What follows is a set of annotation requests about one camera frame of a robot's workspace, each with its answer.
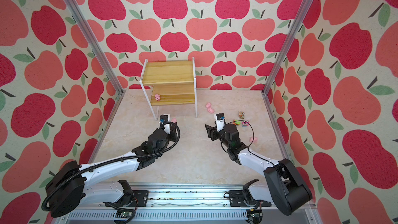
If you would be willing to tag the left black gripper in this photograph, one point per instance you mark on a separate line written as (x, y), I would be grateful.
(173, 132)

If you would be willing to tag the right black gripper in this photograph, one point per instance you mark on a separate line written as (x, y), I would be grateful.
(211, 131)

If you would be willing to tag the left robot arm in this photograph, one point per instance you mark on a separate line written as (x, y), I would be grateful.
(76, 184)

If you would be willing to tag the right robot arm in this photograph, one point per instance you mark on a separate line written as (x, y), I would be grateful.
(285, 187)

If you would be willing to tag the two-tier wooden shelf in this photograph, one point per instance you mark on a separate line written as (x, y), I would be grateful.
(174, 81)

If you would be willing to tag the pink green toy car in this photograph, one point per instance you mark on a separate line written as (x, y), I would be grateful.
(245, 123)

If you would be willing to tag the brown toy block car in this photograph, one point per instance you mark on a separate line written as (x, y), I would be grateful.
(241, 115)

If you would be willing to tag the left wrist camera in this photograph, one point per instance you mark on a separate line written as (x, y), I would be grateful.
(164, 119)

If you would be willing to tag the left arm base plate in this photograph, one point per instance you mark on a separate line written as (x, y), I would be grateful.
(135, 198)

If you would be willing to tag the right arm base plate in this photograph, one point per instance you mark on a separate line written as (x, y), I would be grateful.
(242, 198)

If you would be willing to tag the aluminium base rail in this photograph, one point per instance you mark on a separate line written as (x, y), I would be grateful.
(194, 204)

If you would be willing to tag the right aluminium frame post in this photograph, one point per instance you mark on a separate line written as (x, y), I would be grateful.
(296, 24)

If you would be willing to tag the aluminium frame post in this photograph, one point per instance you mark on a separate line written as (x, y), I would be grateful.
(94, 45)
(296, 24)

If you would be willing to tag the left aluminium frame post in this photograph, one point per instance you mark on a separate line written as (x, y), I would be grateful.
(94, 45)

